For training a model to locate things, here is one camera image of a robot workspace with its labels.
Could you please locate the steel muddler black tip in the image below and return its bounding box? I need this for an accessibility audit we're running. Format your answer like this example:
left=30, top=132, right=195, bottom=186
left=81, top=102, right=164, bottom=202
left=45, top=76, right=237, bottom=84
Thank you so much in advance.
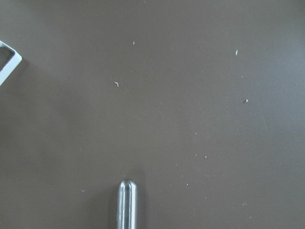
left=116, top=179, right=138, bottom=229

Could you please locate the white wire cup rack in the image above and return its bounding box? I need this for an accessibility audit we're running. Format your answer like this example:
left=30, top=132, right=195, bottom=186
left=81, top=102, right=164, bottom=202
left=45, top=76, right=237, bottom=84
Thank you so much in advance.
left=0, top=41, right=22, bottom=85

